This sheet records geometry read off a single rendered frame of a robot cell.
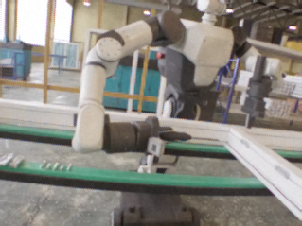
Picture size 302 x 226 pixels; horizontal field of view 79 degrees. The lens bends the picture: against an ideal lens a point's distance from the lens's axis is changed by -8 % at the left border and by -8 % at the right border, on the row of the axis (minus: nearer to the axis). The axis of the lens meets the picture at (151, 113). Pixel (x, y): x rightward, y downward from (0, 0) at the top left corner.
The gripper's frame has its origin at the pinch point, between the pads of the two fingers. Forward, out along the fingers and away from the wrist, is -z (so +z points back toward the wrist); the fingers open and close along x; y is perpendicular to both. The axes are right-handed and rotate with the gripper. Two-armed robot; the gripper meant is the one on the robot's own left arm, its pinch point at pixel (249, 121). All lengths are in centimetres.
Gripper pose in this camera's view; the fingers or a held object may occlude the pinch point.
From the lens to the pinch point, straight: 90.0
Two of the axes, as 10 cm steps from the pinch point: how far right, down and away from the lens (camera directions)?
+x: 1.0, 2.7, -9.6
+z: 1.4, -9.6, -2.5
